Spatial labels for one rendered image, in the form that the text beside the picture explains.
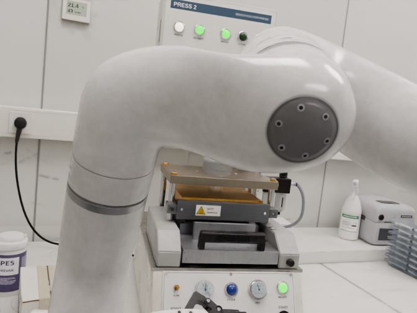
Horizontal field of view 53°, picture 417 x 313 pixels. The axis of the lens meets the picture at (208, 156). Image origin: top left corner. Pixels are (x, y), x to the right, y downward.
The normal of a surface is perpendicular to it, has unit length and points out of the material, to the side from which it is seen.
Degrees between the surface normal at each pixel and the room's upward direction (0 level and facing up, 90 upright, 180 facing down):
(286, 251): 41
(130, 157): 113
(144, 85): 87
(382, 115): 79
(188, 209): 90
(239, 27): 90
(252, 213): 90
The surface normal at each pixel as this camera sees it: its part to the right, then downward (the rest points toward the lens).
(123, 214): 0.52, 0.51
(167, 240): 0.23, -0.66
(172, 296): 0.25, -0.29
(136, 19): 0.36, 0.14
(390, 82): -0.22, -0.51
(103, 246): 0.27, 0.51
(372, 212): -0.95, -0.14
